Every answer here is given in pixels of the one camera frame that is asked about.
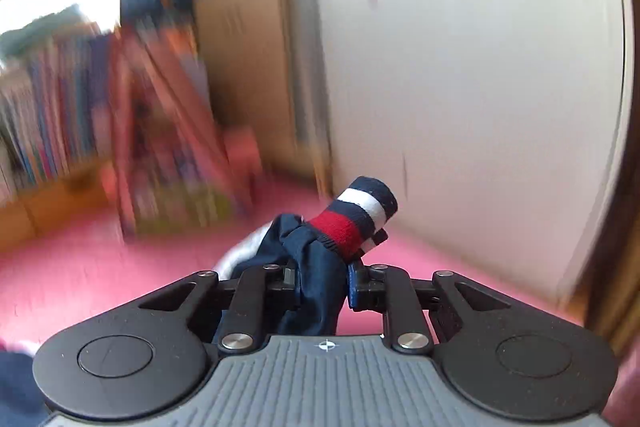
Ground row of colourful books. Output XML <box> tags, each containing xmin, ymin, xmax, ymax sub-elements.
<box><xmin>0</xmin><ymin>7</ymin><xmax>113</xmax><ymax>202</ymax></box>

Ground navy white red jacket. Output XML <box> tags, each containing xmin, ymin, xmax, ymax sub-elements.
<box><xmin>215</xmin><ymin>176</ymin><xmax>399</xmax><ymax>338</ymax></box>

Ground brown cardboard sheet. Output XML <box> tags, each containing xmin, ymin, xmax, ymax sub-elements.
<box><xmin>195</xmin><ymin>0</ymin><xmax>331</xmax><ymax>188</ymax></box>

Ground pink bunny-print blanket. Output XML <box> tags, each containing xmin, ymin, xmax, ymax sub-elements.
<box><xmin>0</xmin><ymin>172</ymin><xmax>586</xmax><ymax>358</ymax></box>

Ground wooden desk organizer with drawers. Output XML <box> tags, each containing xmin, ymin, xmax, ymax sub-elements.
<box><xmin>0</xmin><ymin>162</ymin><xmax>121</xmax><ymax>253</ymax></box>

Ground pink triangular toy house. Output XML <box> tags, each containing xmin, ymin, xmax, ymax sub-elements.
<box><xmin>102</xmin><ymin>27</ymin><xmax>263</xmax><ymax>238</ymax></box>

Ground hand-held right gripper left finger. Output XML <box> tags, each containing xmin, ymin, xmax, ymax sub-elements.
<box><xmin>137</xmin><ymin>264</ymin><xmax>301</xmax><ymax>353</ymax></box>

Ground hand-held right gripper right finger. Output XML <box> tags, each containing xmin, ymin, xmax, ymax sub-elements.
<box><xmin>347</xmin><ymin>259</ymin><xmax>511</xmax><ymax>355</ymax></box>

